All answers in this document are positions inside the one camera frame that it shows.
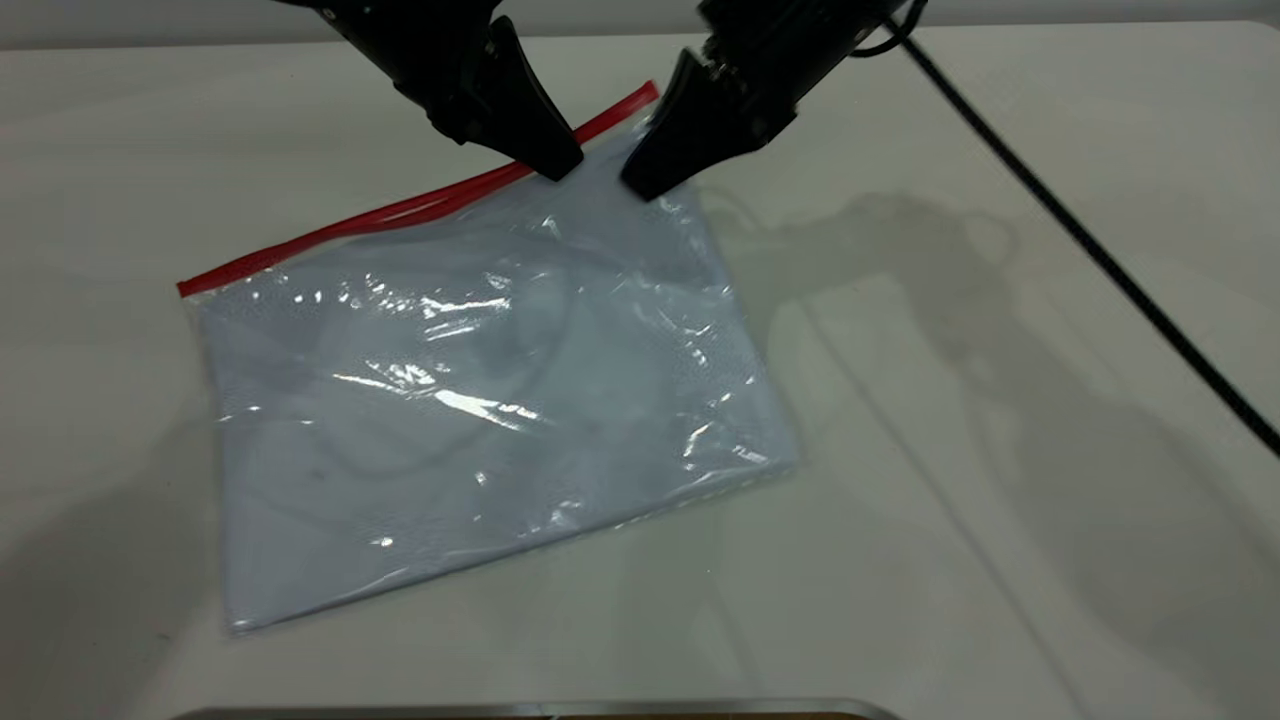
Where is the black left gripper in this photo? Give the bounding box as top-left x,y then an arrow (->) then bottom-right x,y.
275,0 -> 584,181

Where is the black braided cable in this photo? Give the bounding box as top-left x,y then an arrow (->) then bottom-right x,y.
885,20 -> 1280,458

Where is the thin black looped cable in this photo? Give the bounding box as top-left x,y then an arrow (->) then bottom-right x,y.
850,0 -> 928,58

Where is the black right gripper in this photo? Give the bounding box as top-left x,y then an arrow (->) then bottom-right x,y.
620,0 -> 896,201

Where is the grey metal bar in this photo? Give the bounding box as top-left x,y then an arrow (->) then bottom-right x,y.
170,698 -> 901,720

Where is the clear plastic zip bag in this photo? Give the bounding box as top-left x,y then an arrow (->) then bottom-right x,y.
176,80 -> 801,638

